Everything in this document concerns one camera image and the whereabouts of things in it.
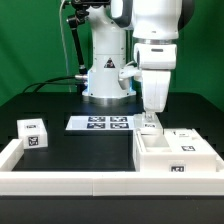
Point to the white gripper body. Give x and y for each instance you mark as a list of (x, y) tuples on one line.
[(155, 63)]

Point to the white cabinet body box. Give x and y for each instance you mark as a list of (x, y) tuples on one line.
[(152, 153)]

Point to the white cabinet door panel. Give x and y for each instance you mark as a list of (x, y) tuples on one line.
[(187, 141)]

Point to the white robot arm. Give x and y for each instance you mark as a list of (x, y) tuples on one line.
[(135, 40)]

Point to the white fiducial marker sheet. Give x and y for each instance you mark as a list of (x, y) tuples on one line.
[(85, 123)]

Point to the small white cube part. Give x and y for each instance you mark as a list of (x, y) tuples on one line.
[(33, 133)]

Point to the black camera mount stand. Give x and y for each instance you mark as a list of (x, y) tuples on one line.
[(81, 12)]

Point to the white U-shaped border frame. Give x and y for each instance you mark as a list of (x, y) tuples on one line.
[(102, 183)]

